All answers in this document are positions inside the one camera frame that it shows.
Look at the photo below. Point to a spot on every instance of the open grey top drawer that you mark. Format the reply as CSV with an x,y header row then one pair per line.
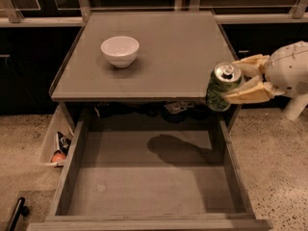
x,y
139,173

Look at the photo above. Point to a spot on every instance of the orange ball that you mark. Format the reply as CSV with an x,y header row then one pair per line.
x,y
58,158

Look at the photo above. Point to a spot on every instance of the white ceramic bowl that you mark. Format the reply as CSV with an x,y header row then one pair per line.
x,y
120,51

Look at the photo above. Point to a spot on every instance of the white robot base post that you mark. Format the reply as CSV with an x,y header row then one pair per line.
x,y
295,107

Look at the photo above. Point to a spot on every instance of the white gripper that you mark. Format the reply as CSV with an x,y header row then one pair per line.
x,y
288,68

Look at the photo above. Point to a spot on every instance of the dark snack bag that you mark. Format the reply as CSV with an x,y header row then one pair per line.
x,y
63,143

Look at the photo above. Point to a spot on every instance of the clear plastic bin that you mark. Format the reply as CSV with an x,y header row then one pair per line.
x,y
58,124

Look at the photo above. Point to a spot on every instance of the grey cabinet with top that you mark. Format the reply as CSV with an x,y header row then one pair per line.
x,y
178,51

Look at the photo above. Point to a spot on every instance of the black handle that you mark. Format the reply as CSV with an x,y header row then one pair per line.
x,y
19,209

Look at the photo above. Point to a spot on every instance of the green soda can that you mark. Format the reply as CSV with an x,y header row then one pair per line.
x,y
224,77

